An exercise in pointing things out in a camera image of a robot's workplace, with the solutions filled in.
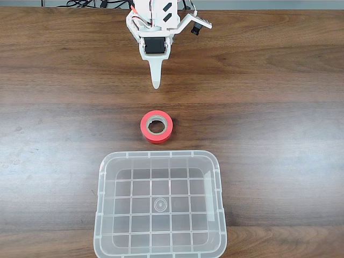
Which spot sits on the red tape roll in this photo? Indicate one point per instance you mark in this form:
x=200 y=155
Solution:
x=158 y=139

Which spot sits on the clear plastic storage box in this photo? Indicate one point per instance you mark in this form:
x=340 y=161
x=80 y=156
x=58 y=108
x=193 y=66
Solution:
x=121 y=188

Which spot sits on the camera module on white bracket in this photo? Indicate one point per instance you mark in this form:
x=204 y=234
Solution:
x=202 y=21

